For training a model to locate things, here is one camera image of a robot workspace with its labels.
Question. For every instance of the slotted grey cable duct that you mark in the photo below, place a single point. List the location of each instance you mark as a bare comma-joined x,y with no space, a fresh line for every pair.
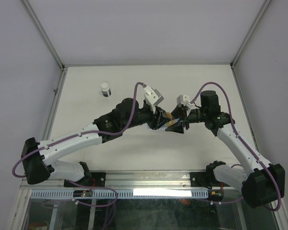
121,194

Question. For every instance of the white cap pill bottle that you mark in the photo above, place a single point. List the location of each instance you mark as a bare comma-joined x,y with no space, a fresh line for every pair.
105,89

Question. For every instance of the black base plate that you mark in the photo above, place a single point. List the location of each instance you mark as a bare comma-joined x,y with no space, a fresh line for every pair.
199,179
95,179

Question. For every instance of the amber pill bottle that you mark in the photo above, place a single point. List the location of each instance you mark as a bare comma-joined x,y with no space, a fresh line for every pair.
171,120

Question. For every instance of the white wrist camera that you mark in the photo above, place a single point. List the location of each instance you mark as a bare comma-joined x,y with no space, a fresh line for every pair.
152,98
183,101

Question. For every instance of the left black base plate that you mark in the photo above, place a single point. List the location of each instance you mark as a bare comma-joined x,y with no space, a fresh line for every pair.
95,179

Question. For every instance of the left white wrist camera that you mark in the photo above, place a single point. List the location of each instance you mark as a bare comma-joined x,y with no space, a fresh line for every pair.
152,98

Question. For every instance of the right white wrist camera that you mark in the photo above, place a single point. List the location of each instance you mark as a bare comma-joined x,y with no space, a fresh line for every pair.
183,101

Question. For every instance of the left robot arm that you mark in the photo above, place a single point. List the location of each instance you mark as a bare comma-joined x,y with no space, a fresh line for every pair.
42,160

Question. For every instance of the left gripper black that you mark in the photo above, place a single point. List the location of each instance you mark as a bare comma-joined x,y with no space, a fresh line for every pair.
157,119

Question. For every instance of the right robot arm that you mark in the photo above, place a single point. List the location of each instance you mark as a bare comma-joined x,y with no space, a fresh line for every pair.
259,181

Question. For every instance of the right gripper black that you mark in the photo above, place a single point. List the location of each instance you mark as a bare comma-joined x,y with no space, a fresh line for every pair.
178,112

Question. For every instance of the aluminium mounting rail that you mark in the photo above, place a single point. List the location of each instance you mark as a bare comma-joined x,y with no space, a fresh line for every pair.
118,179

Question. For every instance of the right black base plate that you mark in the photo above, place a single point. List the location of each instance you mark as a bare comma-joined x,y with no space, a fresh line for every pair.
199,179

